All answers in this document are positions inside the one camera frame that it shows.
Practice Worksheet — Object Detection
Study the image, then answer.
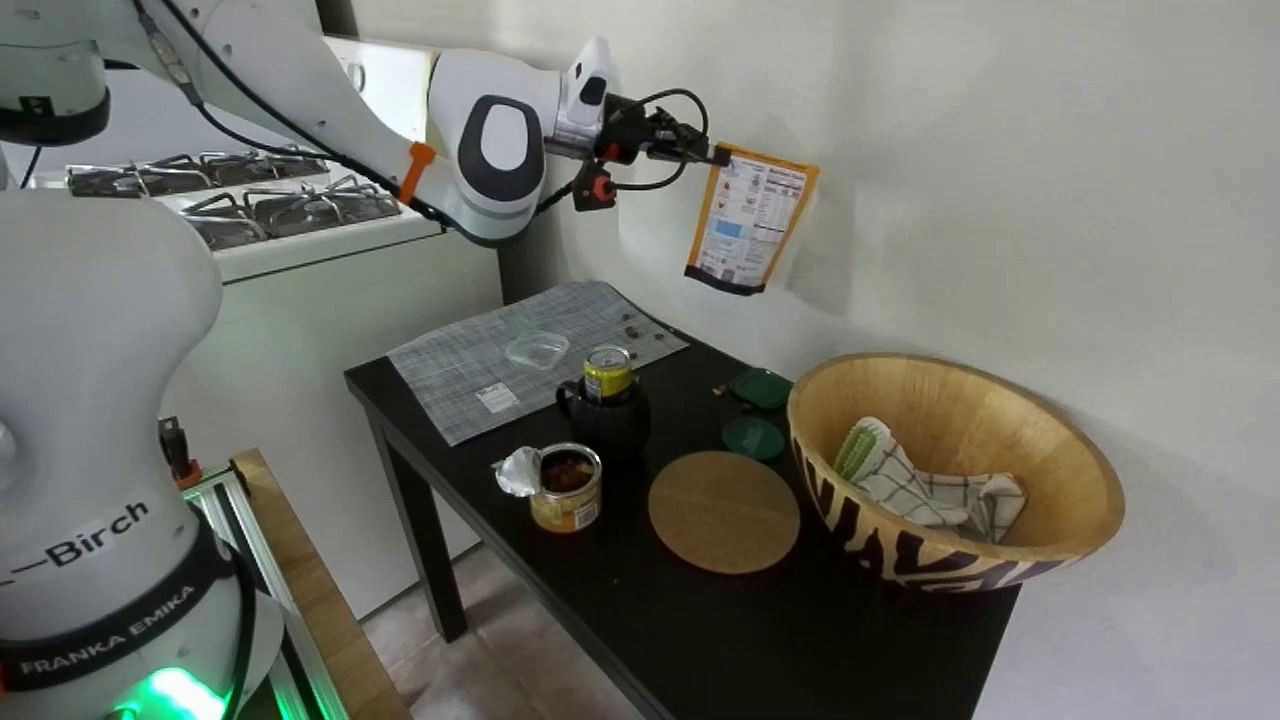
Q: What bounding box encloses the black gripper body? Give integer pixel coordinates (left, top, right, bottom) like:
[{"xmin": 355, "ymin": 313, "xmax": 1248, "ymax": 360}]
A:
[{"xmin": 574, "ymin": 93, "xmax": 732, "ymax": 213}]

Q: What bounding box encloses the orange packet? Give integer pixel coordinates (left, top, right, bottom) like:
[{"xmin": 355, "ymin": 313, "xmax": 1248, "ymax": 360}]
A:
[{"xmin": 683, "ymin": 145, "xmax": 820, "ymax": 295}]

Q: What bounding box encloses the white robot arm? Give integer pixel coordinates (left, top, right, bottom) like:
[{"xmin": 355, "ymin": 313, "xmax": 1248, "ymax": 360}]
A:
[{"xmin": 0, "ymin": 0, "xmax": 720, "ymax": 720}]

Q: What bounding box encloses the white green packet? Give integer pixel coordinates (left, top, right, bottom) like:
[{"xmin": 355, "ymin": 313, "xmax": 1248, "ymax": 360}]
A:
[{"xmin": 832, "ymin": 415, "xmax": 1024, "ymax": 539}]

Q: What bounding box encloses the wooden zebra pattern bowl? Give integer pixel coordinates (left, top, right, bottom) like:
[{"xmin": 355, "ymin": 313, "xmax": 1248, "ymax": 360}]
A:
[{"xmin": 788, "ymin": 351, "xmax": 1123, "ymax": 594}]

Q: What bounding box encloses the grey woven placemat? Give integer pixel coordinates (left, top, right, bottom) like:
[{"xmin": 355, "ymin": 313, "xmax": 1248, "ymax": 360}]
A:
[{"xmin": 387, "ymin": 279, "xmax": 683, "ymax": 447}]

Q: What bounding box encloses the black mug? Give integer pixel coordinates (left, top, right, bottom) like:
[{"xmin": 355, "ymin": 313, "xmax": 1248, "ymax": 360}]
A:
[{"xmin": 558, "ymin": 381, "xmax": 652, "ymax": 466}]

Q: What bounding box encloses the round green lid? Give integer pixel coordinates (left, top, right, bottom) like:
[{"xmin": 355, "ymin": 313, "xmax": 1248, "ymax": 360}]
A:
[{"xmin": 720, "ymin": 415, "xmax": 784, "ymax": 466}]

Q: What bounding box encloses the white stove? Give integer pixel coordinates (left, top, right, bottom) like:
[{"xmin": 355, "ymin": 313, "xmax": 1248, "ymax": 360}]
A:
[{"xmin": 26, "ymin": 33, "xmax": 509, "ymax": 623}]

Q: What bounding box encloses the open snack cup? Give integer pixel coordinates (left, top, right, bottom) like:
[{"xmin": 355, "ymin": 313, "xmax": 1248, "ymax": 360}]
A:
[{"xmin": 493, "ymin": 441, "xmax": 606, "ymax": 537}]

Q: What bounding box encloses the round cork coaster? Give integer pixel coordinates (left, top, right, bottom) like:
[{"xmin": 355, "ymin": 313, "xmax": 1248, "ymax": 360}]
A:
[{"xmin": 649, "ymin": 451, "xmax": 799, "ymax": 577}]

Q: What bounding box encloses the black side table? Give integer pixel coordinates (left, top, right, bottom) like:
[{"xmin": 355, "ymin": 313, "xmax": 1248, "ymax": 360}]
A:
[{"xmin": 340, "ymin": 310, "xmax": 1024, "ymax": 720}]

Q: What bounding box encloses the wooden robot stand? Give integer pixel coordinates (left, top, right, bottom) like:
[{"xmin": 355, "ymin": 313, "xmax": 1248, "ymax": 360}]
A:
[{"xmin": 188, "ymin": 447, "xmax": 411, "ymax": 720}]

